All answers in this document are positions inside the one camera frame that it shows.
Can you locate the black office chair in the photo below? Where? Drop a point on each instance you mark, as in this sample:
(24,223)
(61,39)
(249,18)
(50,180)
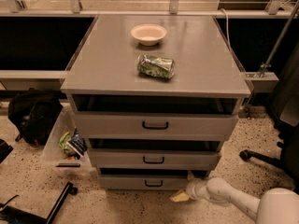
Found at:
(284,107)

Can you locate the black stand base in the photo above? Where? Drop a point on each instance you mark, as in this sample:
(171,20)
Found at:
(41,214)

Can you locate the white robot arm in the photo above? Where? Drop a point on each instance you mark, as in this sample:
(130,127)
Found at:
(276,206)

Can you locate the grey drawer cabinet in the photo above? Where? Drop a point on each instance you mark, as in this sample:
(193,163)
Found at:
(104,80)

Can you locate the metal pole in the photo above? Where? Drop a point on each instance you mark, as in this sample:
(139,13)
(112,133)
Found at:
(274,50)

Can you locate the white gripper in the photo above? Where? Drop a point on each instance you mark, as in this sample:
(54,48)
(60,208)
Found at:
(193,189)

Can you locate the snack packets in bin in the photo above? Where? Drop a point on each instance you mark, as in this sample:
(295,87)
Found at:
(72,144)

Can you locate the clear plastic bin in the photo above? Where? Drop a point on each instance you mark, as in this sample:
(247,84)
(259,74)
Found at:
(53,155)

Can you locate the grey drawer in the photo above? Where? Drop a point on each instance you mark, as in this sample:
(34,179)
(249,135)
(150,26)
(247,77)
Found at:
(142,182)
(154,159)
(160,127)

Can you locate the green chip bag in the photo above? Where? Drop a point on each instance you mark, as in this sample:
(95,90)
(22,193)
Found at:
(155,66)

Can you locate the black backpack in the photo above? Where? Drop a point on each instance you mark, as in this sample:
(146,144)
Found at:
(34,114)

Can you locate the white bowl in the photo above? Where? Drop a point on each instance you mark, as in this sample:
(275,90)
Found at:
(148,34)

